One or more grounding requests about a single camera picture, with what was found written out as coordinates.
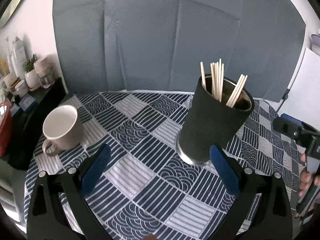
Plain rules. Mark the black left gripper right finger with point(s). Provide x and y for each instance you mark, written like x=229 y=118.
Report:
x=272 y=219

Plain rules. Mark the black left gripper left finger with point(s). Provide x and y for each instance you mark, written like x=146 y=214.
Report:
x=46 y=217

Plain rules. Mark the person's right hand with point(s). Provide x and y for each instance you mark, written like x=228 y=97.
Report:
x=305 y=178

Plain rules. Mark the white ceramic mug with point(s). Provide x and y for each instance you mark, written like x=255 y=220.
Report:
x=63 y=130

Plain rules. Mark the black cylindrical utensil holder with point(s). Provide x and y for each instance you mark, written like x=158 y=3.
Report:
x=211 y=122

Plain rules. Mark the black side shelf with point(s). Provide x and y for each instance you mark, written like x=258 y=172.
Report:
x=27 y=126

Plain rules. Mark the blue patterned tablecloth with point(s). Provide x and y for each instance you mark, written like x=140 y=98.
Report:
x=146 y=187

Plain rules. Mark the red appliance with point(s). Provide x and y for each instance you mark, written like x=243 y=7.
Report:
x=5 y=130

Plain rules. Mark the wooden chopstick leftmost in holder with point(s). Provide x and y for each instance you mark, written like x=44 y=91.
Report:
x=203 y=76

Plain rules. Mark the small potted plant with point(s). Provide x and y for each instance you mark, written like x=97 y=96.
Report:
x=31 y=76

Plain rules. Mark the white jars group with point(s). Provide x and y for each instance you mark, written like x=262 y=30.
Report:
x=46 y=72

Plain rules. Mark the white spray bottle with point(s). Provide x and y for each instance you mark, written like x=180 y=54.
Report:
x=19 y=58

